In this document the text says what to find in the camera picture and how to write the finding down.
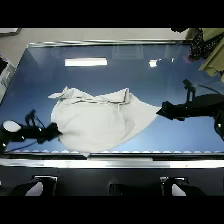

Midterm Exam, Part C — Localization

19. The silver frame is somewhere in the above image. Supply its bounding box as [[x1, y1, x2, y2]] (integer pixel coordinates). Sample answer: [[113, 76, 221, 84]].
[[0, 151, 224, 197]]

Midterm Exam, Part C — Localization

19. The olive garment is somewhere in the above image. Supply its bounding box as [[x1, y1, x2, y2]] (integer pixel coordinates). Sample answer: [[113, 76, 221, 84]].
[[185, 28, 224, 80]]

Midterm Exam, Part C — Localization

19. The white long-sleeved shirt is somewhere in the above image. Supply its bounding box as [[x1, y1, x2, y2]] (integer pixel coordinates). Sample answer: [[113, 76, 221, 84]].
[[48, 86, 162, 158]]

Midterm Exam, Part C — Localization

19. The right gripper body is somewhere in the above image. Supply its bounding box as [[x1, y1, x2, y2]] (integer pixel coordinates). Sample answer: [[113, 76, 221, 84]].
[[156, 100, 186, 122]]

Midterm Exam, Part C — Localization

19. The black cable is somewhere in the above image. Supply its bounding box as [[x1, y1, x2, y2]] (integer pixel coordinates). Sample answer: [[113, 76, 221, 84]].
[[195, 83, 222, 97], [4, 140, 40, 153]]

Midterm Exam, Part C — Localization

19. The black spotted garment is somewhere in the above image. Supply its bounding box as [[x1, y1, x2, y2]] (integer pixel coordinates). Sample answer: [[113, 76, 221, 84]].
[[188, 29, 223, 63]]

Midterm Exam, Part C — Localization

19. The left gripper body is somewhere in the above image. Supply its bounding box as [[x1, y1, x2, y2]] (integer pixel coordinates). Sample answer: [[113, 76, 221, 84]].
[[36, 122, 63, 145]]

